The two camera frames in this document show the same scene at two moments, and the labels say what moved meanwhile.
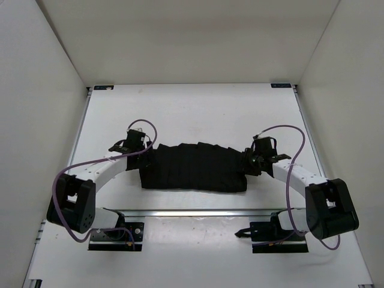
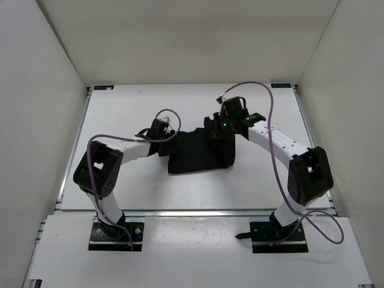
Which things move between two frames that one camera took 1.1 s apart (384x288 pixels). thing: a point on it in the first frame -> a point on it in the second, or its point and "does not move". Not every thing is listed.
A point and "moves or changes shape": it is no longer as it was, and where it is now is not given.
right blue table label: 281,85 does not move
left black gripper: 134,165 -> 165,153
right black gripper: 248,153 -> 216,134
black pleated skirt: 197,166 moves or changes shape
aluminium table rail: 196,212 does not move
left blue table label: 104,87 does not move
